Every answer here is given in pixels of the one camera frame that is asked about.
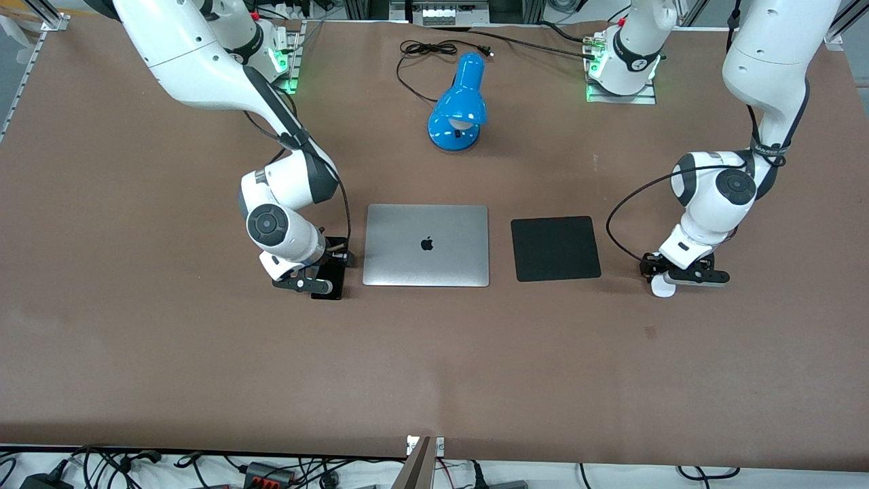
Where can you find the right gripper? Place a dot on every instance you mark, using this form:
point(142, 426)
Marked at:
point(334, 254)

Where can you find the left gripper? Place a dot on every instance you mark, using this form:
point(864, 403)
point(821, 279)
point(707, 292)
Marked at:
point(650, 262)

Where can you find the black smartphone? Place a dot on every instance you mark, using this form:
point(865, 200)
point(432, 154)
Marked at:
point(337, 280)

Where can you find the white computer mouse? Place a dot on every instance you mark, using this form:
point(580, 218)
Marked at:
point(662, 290)

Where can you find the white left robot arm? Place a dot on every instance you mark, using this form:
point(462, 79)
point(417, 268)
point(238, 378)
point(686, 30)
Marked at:
point(767, 61)

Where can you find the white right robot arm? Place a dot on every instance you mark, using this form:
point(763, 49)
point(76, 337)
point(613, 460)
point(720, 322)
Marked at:
point(183, 54)

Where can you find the black mouse pad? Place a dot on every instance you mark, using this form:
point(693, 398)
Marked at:
point(555, 248)

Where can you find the silver laptop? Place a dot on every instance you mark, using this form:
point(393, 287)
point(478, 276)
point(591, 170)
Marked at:
point(426, 261)

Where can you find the blue desk lamp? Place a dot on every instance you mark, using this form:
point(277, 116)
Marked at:
point(456, 109)

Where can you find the grey orange power strip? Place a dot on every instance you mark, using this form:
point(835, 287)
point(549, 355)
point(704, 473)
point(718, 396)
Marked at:
point(268, 474)

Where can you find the grey control box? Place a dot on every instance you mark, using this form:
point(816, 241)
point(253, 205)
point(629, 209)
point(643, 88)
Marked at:
point(445, 13)

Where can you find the black power adapter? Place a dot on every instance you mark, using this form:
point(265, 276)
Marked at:
point(44, 481)

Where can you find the white metal bracket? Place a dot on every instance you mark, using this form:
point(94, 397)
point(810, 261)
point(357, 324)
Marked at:
point(438, 445)

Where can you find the brown slanted post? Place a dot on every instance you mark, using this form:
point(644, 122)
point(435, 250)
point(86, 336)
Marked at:
point(419, 468)

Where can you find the aluminium frame extrusion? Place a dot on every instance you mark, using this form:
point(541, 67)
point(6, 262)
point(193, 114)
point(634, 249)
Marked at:
point(54, 17)
point(842, 30)

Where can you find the perforated metal rail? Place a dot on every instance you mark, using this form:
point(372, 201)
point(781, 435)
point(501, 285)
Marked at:
point(24, 71)

